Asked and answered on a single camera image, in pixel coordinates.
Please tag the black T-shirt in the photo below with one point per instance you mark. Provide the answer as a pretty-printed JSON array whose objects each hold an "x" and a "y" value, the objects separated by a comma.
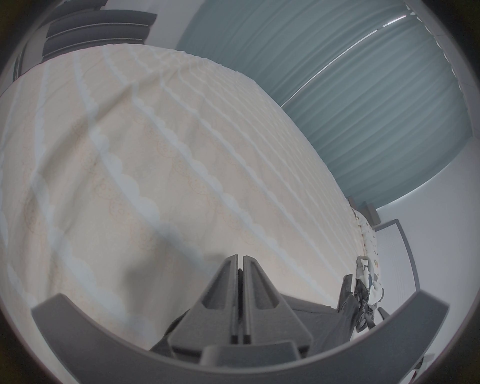
[{"x": 322, "y": 322}]

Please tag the bed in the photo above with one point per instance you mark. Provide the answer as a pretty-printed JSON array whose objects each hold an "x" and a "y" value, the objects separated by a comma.
[{"x": 150, "y": 168}]

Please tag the pile of clothes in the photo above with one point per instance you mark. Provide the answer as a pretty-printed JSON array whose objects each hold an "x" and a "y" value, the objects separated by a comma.
[{"x": 375, "y": 288}]

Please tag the black chest of drawers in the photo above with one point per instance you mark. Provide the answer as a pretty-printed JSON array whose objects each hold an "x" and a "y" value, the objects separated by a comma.
[{"x": 97, "y": 33}]

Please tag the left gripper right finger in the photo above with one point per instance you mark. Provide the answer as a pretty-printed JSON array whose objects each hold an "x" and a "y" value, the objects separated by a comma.
[{"x": 277, "y": 322}]

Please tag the grey bedside table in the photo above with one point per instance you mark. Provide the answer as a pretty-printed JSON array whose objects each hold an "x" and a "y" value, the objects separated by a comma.
[{"x": 365, "y": 212}]

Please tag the blue-green curtain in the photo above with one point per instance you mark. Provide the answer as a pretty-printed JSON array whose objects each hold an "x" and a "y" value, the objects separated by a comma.
[
  {"x": 393, "y": 123},
  {"x": 281, "y": 45}
]

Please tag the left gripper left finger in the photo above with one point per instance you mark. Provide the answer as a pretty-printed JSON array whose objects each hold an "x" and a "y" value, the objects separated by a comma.
[{"x": 210, "y": 318}]

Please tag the black shiny garment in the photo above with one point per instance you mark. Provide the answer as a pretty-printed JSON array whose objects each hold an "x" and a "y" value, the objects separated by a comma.
[{"x": 363, "y": 311}]

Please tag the white printed pillow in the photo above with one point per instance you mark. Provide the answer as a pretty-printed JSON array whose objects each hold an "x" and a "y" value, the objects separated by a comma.
[{"x": 369, "y": 240}]

